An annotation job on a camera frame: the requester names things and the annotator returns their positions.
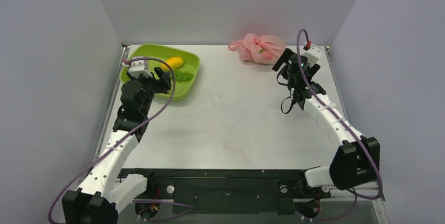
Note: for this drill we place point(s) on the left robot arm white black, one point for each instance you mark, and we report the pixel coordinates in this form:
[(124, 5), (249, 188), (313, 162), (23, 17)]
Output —
[(97, 199)]

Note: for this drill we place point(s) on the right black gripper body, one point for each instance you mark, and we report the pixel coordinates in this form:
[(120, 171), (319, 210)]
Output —
[(287, 60)]

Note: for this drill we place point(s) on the pink plastic bag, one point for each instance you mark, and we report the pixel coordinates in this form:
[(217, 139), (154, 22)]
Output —
[(265, 49)]

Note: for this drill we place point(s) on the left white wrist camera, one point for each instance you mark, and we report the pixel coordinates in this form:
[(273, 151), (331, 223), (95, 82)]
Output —
[(139, 68)]

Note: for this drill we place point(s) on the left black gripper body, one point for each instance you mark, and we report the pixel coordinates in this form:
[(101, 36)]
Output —
[(151, 86)]

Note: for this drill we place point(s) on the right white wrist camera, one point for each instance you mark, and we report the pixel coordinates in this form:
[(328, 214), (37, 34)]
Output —
[(312, 52)]

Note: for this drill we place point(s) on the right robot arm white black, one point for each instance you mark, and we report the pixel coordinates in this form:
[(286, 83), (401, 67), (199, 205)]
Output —
[(357, 157)]

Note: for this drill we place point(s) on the green fake grapes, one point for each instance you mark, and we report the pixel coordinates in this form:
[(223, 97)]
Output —
[(183, 76)]

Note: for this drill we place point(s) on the green plastic tray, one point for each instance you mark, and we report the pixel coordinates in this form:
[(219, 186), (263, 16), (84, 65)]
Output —
[(155, 55)]

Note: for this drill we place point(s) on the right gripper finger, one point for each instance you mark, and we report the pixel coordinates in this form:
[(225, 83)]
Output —
[(283, 59), (312, 70)]

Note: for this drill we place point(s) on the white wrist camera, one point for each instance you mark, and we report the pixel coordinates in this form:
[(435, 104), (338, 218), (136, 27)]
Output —
[(139, 68), (312, 52)]

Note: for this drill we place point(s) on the yellow fake mango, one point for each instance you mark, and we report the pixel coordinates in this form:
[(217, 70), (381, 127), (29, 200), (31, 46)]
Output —
[(172, 62)]

